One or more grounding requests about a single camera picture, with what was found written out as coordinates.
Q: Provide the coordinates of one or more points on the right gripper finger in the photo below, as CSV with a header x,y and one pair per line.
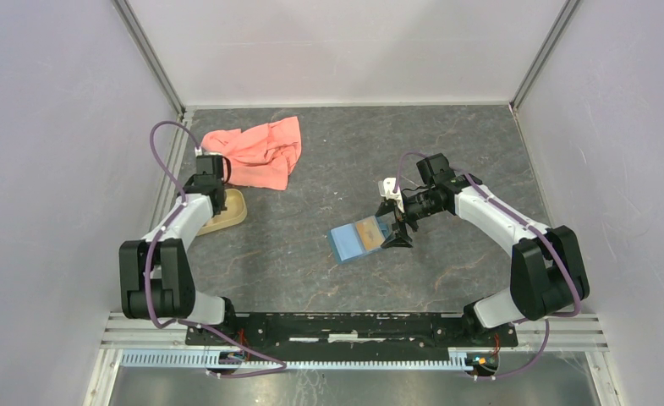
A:
x,y
387,207
398,237

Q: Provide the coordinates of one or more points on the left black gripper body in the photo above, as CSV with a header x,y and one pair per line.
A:
x,y
222,208

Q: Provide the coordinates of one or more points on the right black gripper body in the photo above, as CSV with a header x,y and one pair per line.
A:
x,y
419,205

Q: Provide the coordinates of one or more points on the gold credit card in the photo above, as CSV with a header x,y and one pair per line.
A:
x,y
370,233

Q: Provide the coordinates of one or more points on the blue card holder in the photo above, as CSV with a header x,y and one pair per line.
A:
x,y
346,245

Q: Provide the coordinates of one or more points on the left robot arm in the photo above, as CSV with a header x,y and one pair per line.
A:
x,y
156,280

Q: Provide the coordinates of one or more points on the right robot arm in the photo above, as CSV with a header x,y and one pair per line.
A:
x,y
547,276

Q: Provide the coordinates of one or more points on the gold oval tray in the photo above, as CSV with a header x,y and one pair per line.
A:
x,y
236,212

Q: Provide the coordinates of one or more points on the pink crumpled cloth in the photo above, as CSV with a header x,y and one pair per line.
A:
x,y
261,157

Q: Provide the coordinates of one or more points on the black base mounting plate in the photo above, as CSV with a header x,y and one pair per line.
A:
x,y
367,336

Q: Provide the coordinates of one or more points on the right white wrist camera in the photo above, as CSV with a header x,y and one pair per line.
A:
x,y
391,193

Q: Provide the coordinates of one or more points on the aluminium frame rail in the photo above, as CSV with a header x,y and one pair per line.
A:
x,y
137,343

